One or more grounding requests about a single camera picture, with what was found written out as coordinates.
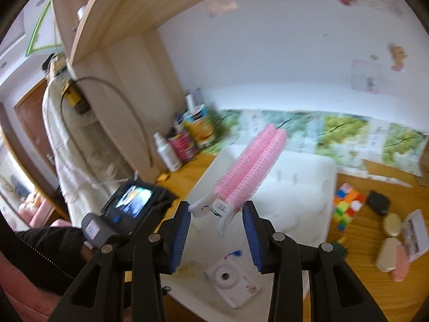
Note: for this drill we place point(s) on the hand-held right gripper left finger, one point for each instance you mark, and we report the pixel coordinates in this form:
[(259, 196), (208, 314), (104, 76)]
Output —
[(179, 238)]

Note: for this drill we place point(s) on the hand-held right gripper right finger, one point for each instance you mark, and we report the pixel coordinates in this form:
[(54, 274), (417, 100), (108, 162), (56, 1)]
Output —
[(252, 238)]

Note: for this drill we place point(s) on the white instant camera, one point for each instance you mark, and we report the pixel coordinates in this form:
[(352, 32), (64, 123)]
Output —
[(231, 281)]

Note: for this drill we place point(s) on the white plastic storage bin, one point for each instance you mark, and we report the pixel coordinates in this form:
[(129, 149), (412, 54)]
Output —
[(301, 191)]

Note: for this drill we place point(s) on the pink hair roller clip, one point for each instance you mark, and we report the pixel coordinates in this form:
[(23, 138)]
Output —
[(254, 161)]

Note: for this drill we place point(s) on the multicoloured puzzle cube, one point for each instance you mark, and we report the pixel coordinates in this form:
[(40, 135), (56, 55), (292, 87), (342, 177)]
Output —
[(347, 208)]

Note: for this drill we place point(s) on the beige rounded square compact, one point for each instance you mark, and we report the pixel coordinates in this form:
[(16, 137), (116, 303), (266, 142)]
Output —
[(387, 255)]

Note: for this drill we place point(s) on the round beige compact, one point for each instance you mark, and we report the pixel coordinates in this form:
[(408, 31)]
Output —
[(393, 225)]

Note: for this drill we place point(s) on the small pink oblong case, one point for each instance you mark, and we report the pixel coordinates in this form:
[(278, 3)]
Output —
[(401, 265)]

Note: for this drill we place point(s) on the white rectangular box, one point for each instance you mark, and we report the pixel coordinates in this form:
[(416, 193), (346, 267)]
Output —
[(417, 234)]

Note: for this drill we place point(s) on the person's left forearm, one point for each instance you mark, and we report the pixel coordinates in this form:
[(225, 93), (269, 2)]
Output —
[(47, 255)]

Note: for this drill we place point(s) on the small blue plastic piece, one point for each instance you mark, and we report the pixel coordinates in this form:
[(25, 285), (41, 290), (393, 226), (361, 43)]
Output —
[(234, 254)]

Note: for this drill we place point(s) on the white spray bottle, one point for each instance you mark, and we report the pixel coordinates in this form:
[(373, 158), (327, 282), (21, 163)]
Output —
[(168, 154)]

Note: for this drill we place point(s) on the white hanging cloth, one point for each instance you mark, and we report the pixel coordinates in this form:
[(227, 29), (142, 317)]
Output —
[(70, 147)]

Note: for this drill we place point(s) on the red printed can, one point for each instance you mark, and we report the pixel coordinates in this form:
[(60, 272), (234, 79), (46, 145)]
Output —
[(183, 146)]

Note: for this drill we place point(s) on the pink furniture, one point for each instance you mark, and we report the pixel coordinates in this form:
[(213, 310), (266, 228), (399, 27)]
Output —
[(33, 208)]

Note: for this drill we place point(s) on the yellow printed pen cup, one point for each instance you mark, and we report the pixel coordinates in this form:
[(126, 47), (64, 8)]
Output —
[(200, 127)]

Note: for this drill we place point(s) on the yellow hanging pouch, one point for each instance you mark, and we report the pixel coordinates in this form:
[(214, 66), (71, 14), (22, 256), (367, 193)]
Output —
[(75, 99)]

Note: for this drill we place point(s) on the brown wooden door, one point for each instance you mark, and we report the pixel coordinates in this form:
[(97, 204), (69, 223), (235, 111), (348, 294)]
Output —
[(33, 124)]

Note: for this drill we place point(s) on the black power adapter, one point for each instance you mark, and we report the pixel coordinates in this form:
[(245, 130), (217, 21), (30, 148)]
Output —
[(378, 203)]

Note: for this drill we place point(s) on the wooden bookshelf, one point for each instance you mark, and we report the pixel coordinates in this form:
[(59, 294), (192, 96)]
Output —
[(134, 13)]

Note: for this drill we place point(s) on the clear tape strip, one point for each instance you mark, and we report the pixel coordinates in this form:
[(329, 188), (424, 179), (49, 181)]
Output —
[(223, 8)]

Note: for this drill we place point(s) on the square translucent wall sticker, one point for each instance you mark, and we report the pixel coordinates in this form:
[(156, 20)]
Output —
[(365, 75)]

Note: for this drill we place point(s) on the yellow duck wall sticker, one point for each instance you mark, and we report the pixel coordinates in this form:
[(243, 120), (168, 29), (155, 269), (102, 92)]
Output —
[(398, 57)]

